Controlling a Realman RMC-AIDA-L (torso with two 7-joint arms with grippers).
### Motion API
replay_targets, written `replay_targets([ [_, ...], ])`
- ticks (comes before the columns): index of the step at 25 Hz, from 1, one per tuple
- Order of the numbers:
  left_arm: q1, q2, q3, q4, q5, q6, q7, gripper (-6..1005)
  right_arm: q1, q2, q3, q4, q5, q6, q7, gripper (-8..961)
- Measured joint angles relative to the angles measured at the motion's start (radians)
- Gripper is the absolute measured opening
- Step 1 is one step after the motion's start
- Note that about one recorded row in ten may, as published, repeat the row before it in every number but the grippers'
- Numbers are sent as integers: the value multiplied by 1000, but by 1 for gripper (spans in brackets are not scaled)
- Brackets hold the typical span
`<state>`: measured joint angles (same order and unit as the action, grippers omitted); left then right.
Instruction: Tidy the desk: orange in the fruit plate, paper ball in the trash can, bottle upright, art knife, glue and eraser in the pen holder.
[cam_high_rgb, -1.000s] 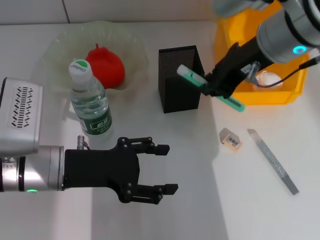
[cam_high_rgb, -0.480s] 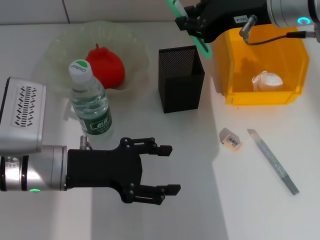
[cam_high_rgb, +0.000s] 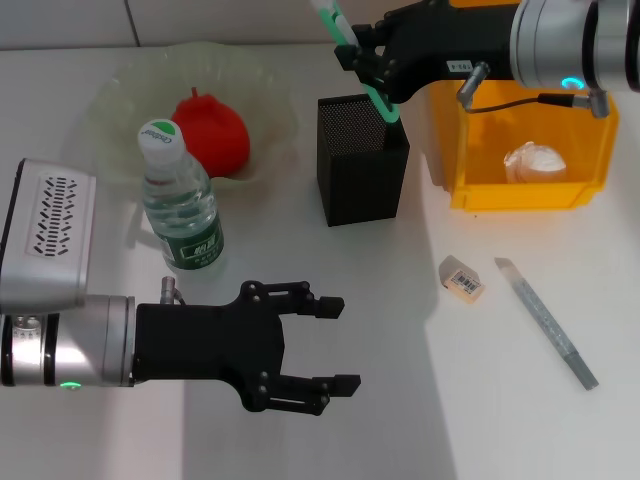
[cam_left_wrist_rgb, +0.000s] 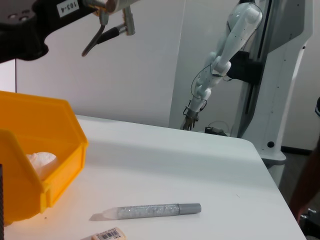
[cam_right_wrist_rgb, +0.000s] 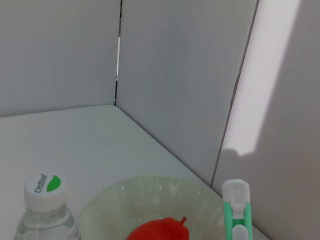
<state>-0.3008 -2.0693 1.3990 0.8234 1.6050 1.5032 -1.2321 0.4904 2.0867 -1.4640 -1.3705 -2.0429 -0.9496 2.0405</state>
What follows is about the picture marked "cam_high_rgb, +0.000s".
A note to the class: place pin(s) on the red round fruit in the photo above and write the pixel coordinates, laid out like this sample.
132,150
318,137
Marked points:
220,140

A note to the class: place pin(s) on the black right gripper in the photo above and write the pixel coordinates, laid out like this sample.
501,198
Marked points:
440,45

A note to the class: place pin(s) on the beige eraser with barcode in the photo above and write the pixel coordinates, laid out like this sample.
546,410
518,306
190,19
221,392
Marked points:
462,280

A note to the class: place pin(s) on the translucent wavy fruit plate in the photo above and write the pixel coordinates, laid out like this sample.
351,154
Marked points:
240,75

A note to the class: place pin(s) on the grey metal file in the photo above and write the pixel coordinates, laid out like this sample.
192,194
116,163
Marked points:
545,320

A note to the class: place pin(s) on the black mesh pen holder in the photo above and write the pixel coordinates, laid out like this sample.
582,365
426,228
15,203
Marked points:
362,185

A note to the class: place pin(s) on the clear water bottle green label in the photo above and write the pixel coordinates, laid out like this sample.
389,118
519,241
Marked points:
185,215

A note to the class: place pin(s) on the green white utility knife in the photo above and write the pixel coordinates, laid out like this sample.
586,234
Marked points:
387,107

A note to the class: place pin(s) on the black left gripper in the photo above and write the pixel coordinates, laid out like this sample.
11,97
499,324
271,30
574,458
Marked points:
210,345

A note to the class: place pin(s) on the yellow plastic bin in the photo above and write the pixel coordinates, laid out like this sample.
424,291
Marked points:
525,197

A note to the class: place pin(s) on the white paper ball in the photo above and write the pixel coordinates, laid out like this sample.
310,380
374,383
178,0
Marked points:
537,162

